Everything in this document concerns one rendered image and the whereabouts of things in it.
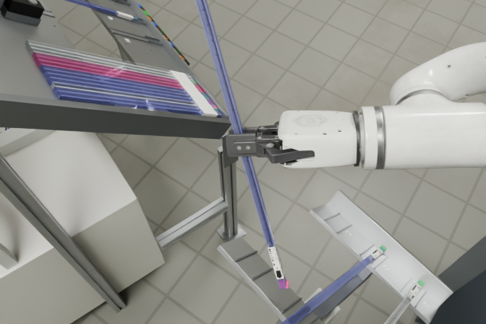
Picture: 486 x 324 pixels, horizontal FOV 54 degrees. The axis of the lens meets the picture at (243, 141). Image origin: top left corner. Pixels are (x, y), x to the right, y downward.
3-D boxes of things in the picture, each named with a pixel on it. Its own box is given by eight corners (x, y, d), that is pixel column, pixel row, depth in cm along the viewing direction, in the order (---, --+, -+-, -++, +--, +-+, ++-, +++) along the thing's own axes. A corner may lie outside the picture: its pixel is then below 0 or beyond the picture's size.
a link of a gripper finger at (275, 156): (330, 141, 62) (299, 131, 66) (288, 161, 57) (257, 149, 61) (330, 149, 62) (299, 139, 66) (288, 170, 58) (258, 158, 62)
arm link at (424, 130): (378, 89, 64) (388, 134, 57) (483, 84, 62) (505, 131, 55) (374, 136, 69) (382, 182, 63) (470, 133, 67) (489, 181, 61)
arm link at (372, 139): (377, 96, 66) (354, 97, 66) (386, 119, 58) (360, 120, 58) (375, 151, 69) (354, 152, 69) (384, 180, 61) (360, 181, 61)
